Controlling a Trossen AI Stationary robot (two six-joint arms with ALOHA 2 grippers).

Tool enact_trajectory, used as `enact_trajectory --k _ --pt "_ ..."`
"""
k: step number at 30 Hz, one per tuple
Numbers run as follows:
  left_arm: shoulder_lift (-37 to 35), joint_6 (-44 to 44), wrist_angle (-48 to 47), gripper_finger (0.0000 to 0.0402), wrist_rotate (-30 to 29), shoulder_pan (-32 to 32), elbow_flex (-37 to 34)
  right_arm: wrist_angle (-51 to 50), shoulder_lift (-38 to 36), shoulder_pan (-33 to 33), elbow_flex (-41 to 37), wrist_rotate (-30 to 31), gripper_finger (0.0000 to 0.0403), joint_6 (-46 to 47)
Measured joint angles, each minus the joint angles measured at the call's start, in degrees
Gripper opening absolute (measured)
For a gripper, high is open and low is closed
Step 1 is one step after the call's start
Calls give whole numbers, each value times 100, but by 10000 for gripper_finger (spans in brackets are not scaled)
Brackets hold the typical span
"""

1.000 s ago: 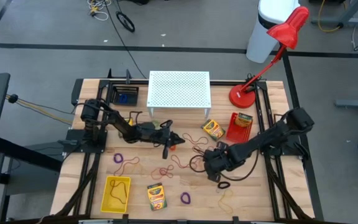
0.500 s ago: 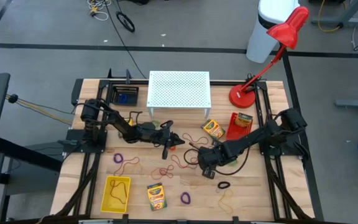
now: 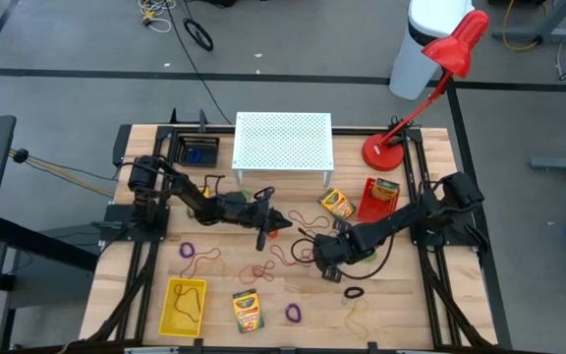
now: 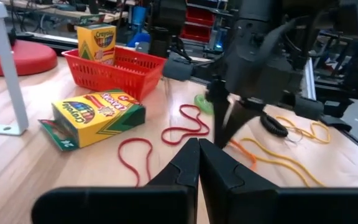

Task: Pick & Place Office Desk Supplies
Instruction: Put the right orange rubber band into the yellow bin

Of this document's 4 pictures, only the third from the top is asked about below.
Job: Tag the yellow rubber band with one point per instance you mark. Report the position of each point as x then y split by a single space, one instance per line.
352 319
221 268
295 291

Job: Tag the black corner box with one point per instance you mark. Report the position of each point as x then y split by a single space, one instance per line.
122 145

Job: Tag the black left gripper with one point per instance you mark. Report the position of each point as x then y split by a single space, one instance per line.
251 209

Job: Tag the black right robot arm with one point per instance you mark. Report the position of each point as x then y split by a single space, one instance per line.
411 211

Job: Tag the white perforated metal shelf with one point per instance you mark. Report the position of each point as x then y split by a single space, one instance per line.
283 142

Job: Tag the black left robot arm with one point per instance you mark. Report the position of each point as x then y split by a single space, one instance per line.
185 189

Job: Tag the black table clamp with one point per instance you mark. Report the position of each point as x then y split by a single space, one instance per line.
372 346
197 344

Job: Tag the yellow plastic basket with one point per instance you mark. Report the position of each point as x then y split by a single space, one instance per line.
165 310

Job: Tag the grey desk leg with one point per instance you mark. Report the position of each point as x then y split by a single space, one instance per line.
558 163
533 35

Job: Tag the white trash bin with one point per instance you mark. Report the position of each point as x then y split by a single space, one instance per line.
411 64

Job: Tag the red plastic basket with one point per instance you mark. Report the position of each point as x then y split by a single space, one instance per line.
369 211

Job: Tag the black plastic basket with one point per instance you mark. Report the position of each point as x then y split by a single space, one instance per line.
209 157

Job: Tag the red desk lamp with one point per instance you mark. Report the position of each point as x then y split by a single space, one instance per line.
383 152

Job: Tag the red rubber band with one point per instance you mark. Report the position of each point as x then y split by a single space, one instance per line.
290 214
263 270
305 255
204 253
283 258
175 295

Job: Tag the orange rubber band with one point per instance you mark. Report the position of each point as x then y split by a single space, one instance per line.
241 275

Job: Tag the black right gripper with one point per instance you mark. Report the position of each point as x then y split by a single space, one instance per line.
347 246

